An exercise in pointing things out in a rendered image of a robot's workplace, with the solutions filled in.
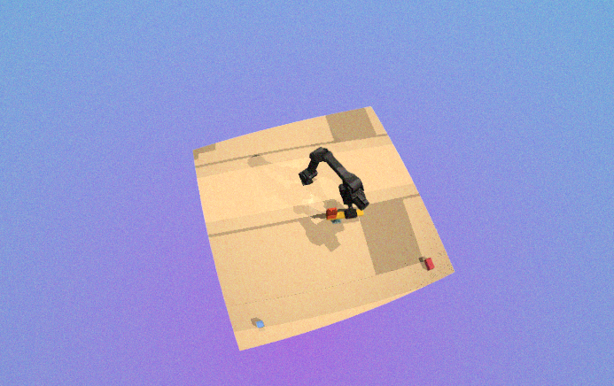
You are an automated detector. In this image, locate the red rectangular block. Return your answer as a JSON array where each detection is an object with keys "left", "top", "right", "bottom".
[{"left": 424, "top": 258, "right": 434, "bottom": 271}]

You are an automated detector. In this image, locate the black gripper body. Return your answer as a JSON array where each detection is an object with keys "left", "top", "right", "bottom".
[{"left": 338, "top": 183, "right": 358, "bottom": 220}]

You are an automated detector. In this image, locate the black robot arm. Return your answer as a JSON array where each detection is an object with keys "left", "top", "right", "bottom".
[{"left": 299, "top": 147, "right": 369, "bottom": 211}]

